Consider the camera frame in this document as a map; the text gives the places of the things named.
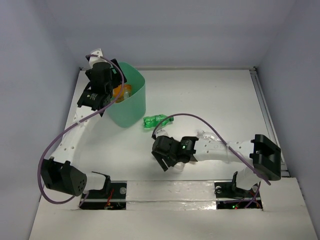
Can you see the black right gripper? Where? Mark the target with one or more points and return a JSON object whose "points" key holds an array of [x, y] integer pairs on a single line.
{"points": [[159, 158]]}

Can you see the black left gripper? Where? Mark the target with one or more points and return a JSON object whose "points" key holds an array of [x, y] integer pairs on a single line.
{"points": [[115, 73]]}

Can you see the small orange pulp bottle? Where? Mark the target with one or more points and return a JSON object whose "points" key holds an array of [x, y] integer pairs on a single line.
{"points": [[127, 91]]}

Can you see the round orange juice bottle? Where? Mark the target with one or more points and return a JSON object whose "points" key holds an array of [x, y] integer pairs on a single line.
{"points": [[118, 92]]}

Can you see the clear bottle with black label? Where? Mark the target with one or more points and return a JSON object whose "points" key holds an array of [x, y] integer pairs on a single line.
{"points": [[179, 167]]}

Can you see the green plastic soda bottle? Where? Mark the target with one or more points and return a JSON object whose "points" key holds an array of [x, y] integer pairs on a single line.
{"points": [[152, 121]]}

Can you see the clear water bottle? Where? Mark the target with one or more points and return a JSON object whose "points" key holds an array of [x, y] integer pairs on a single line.
{"points": [[207, 136]]}

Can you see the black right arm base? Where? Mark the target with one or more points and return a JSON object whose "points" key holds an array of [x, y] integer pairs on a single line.
{"points": [[229, 196]]}

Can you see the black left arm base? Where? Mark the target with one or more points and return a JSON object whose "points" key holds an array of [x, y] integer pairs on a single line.
{"points": [[114, 198]]}

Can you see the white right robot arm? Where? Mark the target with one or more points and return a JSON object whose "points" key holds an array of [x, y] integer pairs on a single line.
{"points": [[260, 156]]}

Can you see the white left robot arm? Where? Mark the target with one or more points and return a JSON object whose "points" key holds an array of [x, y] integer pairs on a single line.
{"points": [[61, 171]]}

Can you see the green plastic bin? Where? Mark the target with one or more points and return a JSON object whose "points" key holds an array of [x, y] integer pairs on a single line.
{"points": [[131, 110]]}

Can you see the silver foil tape strip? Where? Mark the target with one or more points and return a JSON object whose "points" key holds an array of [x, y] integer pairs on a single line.
{"points": [[170, 195]]}

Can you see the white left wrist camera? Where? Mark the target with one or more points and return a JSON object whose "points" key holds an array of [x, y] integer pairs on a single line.
{"points": [[95, 57]]}

